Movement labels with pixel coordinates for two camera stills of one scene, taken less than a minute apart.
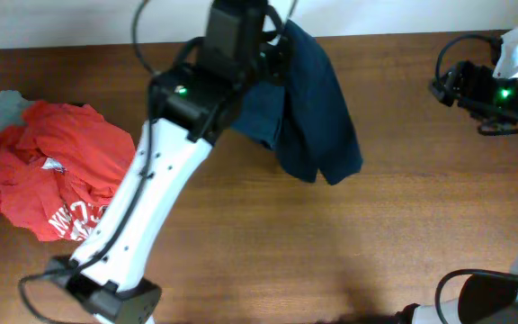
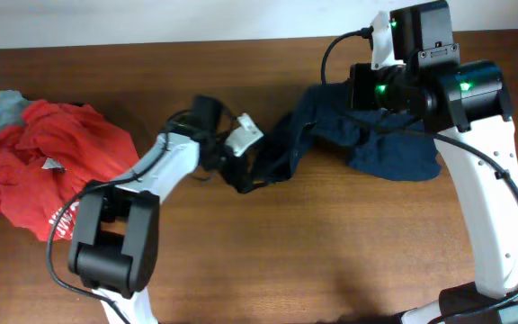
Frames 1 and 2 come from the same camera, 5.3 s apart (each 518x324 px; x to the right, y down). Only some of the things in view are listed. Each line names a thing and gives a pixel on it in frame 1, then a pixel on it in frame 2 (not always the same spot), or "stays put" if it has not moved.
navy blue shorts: [303, 116] → [379, 144]
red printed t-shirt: [52, 175] stays put
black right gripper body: [486, 97] → [377, 89]
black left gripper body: [272, 65] → [228, 166]
